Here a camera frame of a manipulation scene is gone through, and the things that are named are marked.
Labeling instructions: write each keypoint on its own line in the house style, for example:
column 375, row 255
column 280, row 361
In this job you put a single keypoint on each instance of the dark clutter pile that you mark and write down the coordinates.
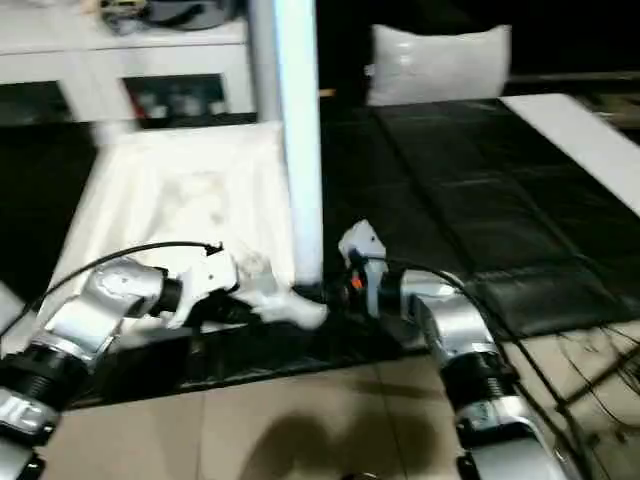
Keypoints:
column 122, row 15

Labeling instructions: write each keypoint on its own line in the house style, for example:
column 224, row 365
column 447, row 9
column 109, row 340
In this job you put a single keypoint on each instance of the black work mat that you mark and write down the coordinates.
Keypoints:
column 475, row 200

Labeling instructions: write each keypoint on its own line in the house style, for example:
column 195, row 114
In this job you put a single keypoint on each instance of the white sideboard with glass doors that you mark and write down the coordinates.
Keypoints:
column 100, row 55

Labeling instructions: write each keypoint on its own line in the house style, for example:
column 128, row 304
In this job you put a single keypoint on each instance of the white plastic table top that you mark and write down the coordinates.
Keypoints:
column 150, row 200

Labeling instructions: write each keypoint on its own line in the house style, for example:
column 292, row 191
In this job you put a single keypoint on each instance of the white flat board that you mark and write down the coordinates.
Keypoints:
column 575, row 145

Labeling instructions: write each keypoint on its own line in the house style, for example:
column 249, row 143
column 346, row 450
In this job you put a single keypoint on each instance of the black furniture with gold label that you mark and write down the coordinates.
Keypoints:
column 345, row 50

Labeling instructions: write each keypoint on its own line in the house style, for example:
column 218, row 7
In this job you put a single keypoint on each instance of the grey rounded bag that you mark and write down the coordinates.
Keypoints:
column 195, row 12

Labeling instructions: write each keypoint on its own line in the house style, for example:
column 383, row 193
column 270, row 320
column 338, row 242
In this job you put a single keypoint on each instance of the grey cushion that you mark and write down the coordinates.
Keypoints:
column 440, row 65

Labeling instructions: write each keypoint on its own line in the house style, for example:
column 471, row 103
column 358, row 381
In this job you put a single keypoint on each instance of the black metal floor bar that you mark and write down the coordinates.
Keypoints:
column 600, row 382

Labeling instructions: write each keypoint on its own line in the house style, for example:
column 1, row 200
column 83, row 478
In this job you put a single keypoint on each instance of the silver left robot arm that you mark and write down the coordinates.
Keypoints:
column 85, row 310

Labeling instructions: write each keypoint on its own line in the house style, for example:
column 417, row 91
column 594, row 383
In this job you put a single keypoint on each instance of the white plastic table leg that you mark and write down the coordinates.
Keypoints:
column 7, row 305
column 264, row 60
column 300, row 125

